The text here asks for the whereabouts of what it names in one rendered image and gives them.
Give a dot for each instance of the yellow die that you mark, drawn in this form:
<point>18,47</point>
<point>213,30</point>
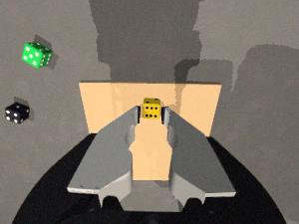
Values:
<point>151,108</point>

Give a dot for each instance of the black die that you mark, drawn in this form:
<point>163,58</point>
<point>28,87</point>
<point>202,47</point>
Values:
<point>17,113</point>

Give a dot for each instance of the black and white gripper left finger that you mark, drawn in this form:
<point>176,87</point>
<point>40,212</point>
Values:
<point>98,166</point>

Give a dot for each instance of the green die with white pips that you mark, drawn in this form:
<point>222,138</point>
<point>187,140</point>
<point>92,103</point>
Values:
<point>36,55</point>

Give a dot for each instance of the peach flat mat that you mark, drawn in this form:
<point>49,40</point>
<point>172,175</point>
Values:
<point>105,101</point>

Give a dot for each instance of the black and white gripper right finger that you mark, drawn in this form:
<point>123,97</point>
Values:
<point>200,167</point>

